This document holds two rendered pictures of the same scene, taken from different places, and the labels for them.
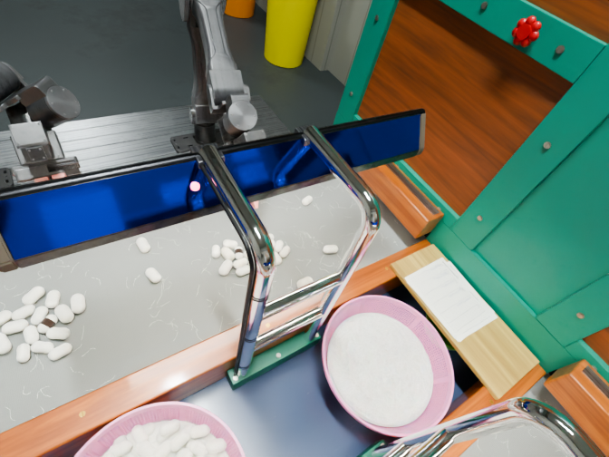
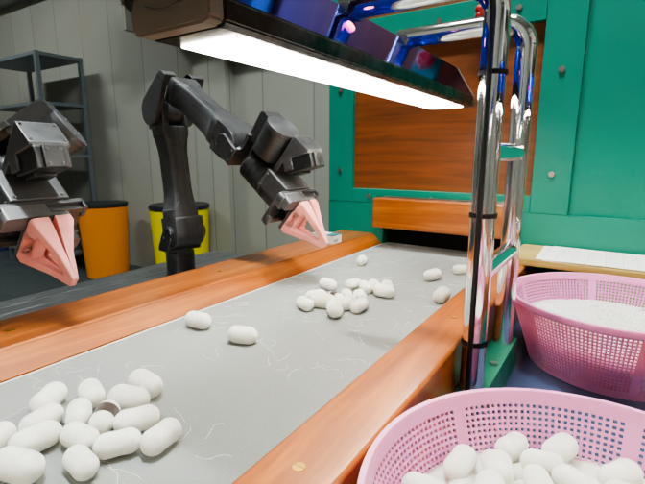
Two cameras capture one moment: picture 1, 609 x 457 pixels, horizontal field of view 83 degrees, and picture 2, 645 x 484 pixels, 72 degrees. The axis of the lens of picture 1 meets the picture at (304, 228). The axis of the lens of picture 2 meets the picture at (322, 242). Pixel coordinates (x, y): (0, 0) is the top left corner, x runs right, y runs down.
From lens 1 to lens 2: 55 cm
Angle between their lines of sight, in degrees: 40
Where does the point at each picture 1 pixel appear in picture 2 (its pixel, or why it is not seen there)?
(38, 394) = not seen: outside the picture
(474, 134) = not seen: hidden behind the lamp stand
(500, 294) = (632, 232)
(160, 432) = (458, 466)
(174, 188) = (335, 17)
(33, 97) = (32, 118)
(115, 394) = (331, 426)
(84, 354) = (209, 435)
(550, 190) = (592, 102)
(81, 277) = (121, 372)
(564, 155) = (581, 65)
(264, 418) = not seen: hidden behind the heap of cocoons
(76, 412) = (284, 469)
